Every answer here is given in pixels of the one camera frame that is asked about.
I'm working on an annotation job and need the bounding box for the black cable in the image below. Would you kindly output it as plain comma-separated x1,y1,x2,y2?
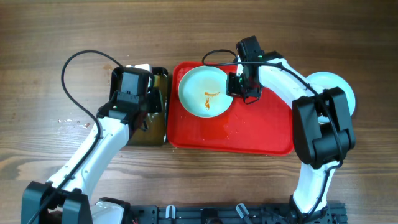
26,50,125,224
201,49,345,223

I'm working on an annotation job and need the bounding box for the white plate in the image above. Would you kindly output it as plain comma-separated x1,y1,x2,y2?
307,72,356,116
178,66,233,118

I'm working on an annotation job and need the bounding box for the right black cable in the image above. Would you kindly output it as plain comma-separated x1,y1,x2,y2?
201,49,345,223

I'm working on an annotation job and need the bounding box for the left black cable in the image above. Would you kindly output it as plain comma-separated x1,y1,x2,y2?
26,50,125,224

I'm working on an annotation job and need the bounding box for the red plastic tray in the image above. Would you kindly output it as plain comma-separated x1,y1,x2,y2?
167,62,294,156

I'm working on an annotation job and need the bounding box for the black water tray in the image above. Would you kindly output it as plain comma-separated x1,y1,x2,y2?
106,67,168,146

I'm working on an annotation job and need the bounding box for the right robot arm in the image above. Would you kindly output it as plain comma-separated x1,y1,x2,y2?
226,36,356,223

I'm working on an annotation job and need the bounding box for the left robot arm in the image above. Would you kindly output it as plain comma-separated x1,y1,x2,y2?
21,64,164,223

